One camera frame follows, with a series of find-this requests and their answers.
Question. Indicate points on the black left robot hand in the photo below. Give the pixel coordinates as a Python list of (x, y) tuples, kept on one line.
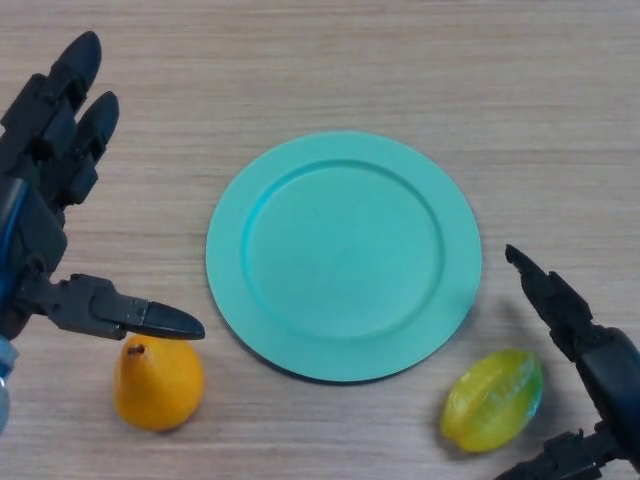
[(40, 235)]

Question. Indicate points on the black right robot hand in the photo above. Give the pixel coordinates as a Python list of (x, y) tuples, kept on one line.
[(610, 370)]

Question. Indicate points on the yellow green starfruit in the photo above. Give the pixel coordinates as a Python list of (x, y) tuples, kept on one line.
[(485, 405)]

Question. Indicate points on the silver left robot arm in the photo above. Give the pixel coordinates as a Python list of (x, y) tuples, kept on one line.
[(5, 390)]

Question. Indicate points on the teal round plate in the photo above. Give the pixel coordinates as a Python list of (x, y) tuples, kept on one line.
[(344, 260)]

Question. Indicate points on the orange yellow pear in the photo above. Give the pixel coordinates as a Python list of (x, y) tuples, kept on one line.
[(155, 390)]

